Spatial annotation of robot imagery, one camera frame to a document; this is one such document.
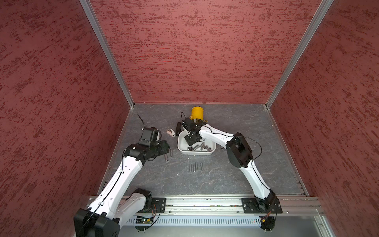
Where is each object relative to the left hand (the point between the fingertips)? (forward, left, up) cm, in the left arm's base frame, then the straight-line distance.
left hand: (165, 151), depth 78 cm
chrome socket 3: (-4, -14, -14) cm, 20 cm away
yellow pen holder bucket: (+35, -18, -7) cm, 40 cm away
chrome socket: (-3, -21, -14) cm, 25 cm away
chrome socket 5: (+3, +2, -14) cm, 15 cm away
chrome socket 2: (-4, -16, -14) cm, 22 cm away
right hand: (+14, -15, -15) cm, 25 cm away
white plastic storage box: (+9, -22, -14) cm, 27 cm away
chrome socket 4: (+6, -1, -14) cm, 15 cm away
